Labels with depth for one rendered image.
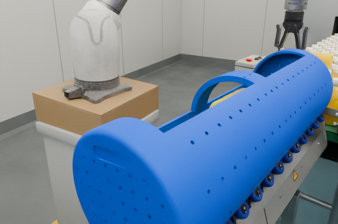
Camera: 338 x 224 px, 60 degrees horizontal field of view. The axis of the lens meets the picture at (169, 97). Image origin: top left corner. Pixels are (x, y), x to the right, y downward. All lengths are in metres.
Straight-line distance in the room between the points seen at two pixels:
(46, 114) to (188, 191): 0.74
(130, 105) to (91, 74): 0.16
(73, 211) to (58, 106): 0.43
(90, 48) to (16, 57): 2.51
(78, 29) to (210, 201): 0.68
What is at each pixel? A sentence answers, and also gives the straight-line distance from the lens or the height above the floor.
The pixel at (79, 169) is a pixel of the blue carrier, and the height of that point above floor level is 1.12.
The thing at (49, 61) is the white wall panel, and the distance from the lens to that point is 3.67.
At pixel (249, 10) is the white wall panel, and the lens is 5.52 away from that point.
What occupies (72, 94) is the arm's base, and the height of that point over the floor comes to 1.12.
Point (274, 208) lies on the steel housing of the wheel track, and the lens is 0.92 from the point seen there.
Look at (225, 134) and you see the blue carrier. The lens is 0.55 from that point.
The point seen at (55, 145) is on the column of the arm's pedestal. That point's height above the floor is 0.92.
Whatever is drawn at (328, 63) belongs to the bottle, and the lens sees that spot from 1.50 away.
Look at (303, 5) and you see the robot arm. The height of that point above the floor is 1.38.
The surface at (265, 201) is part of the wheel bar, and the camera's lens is 0.85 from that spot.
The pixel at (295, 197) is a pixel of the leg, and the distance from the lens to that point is 1.40.
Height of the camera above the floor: 1.45
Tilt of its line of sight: 21 degrees down
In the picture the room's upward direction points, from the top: straight up
